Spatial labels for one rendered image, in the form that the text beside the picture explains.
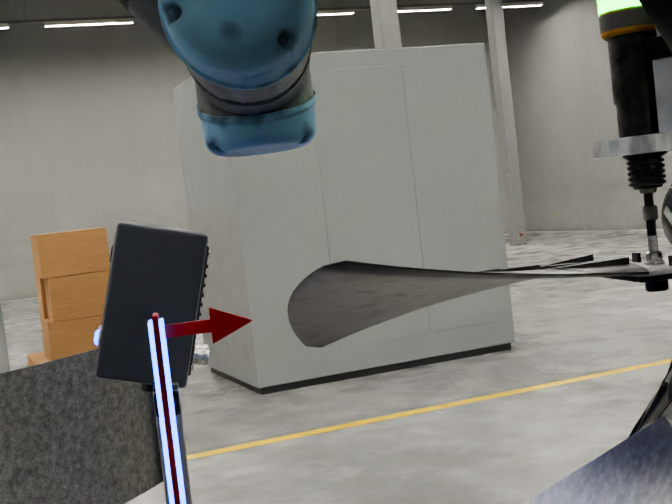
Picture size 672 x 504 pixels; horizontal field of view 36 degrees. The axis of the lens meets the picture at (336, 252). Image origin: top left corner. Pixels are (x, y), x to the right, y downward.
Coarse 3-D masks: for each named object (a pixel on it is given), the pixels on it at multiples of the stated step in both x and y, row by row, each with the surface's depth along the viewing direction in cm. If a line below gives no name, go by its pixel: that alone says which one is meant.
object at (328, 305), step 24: (336, 264) 59; (360, 264) 59; (552, 264) 74; (576, 264) 68; (600, 264) 68; (624, 264) 68; (312, 288) 65; (336, 288) 65; (360, 288) 66; (384, 288) 66; (408, 288) 68; (432, 288) 69; (456, 288) 72; (480, 288) 75; (288, 312) 71; (312, 312) 72; (336, 312) 73; (360, 312) 75; (384, 312) 76; (408, 312) 79; (312, 336) 78; (336, 336) 80
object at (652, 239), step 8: (648, 200) 72; (648, 208) 72; (656, 208) 72; (648, 216) 72; (656, 216) 72; (648, 224) 72; (648, 232) 72; (656, 232) 72; (648, 240) 72; (656, 240) 72; (648, 248) 72; (656, 248) 72
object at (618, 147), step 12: (660, 36) 68; (648, 48) 69; (660, 48) 68; (660, 60) 69; (660, 72) 69; (660, 84) 69; (660, 96) 69; (660, 108) 69; (660, 120) 69; (660, 132) 69; (600, 144) 71; (612, 144) 70; (624, 144) 69; (636, 144) 69; (648, 144) 68; (660, 144) 68; (600, 156) 71; (612, 156) 70
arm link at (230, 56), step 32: (128, 0) 52; (160, 0) 49; (192, 0) 48; (224, 0) 48; (256, 0) 48; (288, 0) 48; (160, 32) 52; (192, 32) 48; (224, 32) 48; (256, 32) 48; (288, 32) 49; (192, 64) 51; (224, 64) 49; (256, 64) 49; (288, 64) 52; (224, 96) 57; (256, 96) 56
